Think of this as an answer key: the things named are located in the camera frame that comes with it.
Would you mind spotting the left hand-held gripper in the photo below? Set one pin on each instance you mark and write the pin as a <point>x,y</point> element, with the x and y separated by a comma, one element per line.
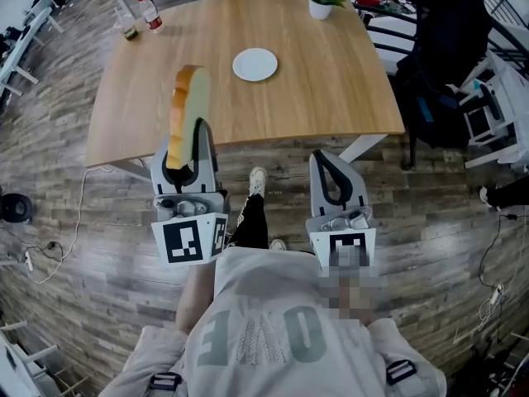
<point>186,238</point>

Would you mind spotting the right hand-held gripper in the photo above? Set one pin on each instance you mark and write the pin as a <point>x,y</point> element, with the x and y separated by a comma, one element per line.
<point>347,246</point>

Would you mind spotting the bread slice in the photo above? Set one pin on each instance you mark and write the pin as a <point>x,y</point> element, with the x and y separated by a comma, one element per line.
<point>182,110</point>

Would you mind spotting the white round plate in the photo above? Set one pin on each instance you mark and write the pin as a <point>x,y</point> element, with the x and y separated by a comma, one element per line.
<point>255,64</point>

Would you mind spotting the person's right forearm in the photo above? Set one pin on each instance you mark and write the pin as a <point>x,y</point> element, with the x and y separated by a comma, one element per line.
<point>351,300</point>

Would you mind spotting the person's left forearm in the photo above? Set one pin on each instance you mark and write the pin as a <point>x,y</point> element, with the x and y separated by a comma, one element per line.
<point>198,292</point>

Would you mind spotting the white table leg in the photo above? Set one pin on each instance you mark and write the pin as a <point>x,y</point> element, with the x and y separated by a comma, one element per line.
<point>361,147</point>
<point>132,170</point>

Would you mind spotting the person's white shoe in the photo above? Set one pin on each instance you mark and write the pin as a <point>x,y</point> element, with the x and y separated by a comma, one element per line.
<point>258,180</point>
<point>278,245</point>

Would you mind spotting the person's black trouser leg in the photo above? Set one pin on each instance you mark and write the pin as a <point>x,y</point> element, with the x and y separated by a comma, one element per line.
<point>253,221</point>

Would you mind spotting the clear plastic cup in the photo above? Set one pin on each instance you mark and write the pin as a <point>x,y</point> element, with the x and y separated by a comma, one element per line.
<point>131,30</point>

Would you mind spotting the clear plastic bottle red label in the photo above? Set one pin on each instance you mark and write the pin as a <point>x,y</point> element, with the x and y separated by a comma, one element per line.
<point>151,15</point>

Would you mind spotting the black chair with dark jacket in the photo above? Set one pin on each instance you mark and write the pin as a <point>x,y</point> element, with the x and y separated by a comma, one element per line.
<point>446,77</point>

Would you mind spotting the black metal railing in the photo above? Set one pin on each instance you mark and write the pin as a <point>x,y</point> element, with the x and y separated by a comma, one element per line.
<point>392,35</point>

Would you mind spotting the person's beige printed shirt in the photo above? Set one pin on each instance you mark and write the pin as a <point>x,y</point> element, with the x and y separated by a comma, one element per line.
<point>268,345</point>

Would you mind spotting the black round device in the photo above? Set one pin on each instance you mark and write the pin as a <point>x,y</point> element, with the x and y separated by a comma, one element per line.
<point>15,207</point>

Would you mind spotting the white shelf rack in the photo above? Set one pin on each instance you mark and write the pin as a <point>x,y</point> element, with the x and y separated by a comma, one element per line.
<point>496,110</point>

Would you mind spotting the white power strip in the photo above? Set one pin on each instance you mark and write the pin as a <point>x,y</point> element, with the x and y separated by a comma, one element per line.
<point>497,294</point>
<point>29,260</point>

